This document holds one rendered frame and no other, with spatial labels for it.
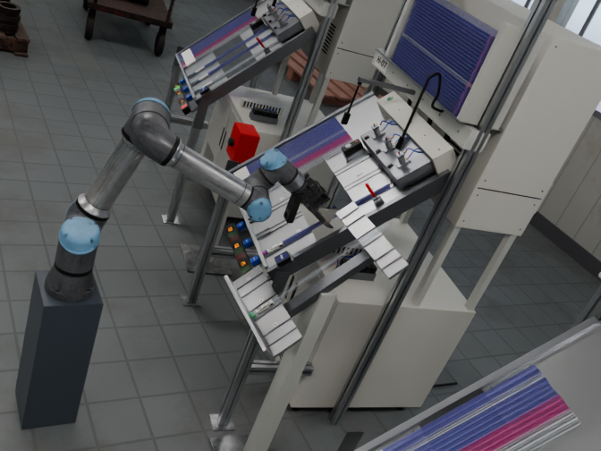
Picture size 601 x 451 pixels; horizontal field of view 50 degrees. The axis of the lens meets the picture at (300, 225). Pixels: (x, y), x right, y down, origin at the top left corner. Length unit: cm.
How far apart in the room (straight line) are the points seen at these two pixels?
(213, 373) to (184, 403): 22
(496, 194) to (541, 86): 41
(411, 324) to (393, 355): 17
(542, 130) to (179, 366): 170
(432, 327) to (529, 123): 91
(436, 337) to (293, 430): 70
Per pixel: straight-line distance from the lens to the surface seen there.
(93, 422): 255
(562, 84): 235
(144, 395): 268
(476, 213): 243
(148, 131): 189
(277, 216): 241
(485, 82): 214
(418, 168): 224
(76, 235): 205
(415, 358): 280
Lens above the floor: 191
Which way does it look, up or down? 27 degrees down
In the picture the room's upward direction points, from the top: 21 degrees clockwise
